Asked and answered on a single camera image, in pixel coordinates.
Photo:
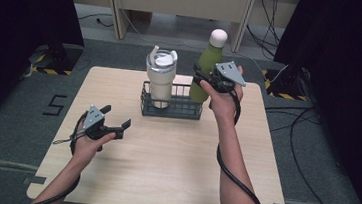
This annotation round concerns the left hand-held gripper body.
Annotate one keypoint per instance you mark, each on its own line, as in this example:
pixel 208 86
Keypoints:
pixel 94 124

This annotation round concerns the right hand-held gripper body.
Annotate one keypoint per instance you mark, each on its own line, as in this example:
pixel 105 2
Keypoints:
pixel 228 73

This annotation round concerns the green bottle with white cap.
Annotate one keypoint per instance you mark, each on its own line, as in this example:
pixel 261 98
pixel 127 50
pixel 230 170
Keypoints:
pixel 208 59

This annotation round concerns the white tumbler with clear lid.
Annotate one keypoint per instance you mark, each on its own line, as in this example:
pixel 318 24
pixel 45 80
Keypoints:
pixel 160 80

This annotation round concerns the person's left hand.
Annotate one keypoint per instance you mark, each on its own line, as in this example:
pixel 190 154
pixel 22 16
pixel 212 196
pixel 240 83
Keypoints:
pixel 89 148

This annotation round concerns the person's right hand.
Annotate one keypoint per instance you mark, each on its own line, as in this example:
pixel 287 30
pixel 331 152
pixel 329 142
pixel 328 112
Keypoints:
pixel 224 102

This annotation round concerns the stand base with striped tape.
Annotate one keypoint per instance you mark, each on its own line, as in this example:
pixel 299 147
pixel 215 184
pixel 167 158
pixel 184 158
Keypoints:
pixel 284 87
pixel 60 60

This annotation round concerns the brown cardboard box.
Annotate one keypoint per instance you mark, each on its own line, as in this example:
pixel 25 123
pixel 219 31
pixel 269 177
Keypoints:
pixel 141 16

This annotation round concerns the black curtain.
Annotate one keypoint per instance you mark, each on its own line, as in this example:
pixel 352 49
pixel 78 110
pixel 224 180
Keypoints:
pixel 350 64
pixel 15 32

